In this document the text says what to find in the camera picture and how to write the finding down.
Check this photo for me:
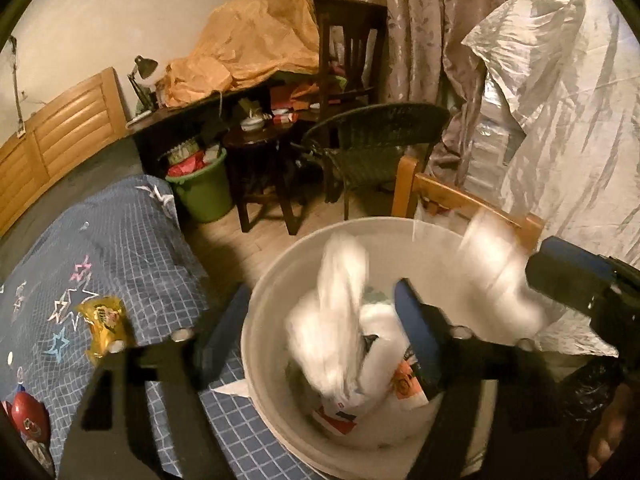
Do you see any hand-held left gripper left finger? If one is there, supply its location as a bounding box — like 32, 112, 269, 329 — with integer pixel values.
55, 282, 253, 480

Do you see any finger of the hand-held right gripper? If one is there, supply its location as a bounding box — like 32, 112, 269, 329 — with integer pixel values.
525, 236, 616, 316

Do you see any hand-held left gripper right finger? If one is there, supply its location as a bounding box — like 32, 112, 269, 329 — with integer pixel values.
392, 279, 586, 480

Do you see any white garment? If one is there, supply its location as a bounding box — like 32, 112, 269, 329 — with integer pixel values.
285, 230, 371, 396

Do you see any white paper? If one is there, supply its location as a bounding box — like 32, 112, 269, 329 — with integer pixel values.
460, 210, 548, 331

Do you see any white plastic bucket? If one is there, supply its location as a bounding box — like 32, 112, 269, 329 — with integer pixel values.
240, 216, 566, 478

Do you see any person's right hand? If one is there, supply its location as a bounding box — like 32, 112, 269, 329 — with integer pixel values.
582, 380, 633, 478

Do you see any white packet with orange print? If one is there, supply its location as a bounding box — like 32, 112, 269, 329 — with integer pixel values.
360, 305, 431, 416

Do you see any black plastic bag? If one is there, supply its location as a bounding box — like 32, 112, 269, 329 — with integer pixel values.
555, 355, 626, 411

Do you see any white packet with red print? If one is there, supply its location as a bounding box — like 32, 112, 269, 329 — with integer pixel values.
312, 395, 361, 433

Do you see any yellow snack packet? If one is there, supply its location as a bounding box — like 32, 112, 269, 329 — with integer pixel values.
76, 296, 137, 367

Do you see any green plastic bucket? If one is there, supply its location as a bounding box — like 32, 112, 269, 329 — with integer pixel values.
165, 152, 235, 223

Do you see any blue star printed blanket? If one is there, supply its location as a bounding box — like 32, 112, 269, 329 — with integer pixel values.
0, 175, 326, 480

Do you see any clear plastic wrapped bundle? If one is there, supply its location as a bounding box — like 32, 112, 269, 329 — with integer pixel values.
470, 67, 526, 201

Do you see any white crumpled plastic sheet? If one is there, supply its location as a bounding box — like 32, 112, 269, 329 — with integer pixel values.
460, 0, 640, 358

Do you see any light wooden chair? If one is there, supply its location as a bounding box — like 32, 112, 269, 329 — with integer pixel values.
391, 155, 546, 256

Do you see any red plastic bag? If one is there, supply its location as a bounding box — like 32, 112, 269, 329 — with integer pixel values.
167, 147, 223, 177

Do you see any round dark wooden stool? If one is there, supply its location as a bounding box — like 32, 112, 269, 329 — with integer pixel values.
222, 119, 301, 236

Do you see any grey bed sheet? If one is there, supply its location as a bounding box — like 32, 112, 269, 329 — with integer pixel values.
0, 137, 151, 241

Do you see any dark wicker chair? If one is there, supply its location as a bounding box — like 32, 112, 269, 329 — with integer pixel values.
300, 102, 451, 206

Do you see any dark wooden desk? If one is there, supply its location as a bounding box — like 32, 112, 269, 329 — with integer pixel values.
125, 72, 321, 181

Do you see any red round toy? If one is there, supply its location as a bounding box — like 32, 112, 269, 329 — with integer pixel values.
10, 387, 51, 446

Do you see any wooden headboard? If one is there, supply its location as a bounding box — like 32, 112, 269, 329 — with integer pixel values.
0, 66, 130, 211

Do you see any dark desk lamp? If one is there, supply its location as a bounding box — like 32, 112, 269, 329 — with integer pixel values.
127, 55, 160, 111

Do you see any orange cloth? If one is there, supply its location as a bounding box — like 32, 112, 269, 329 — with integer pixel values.
157, 0, 321, 108

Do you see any brown patterned curtain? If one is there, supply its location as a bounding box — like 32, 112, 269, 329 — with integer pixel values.
260, 0, 591, 191

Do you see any dark wooden chair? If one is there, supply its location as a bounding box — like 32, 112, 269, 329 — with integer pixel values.
312, 0, 390, 136

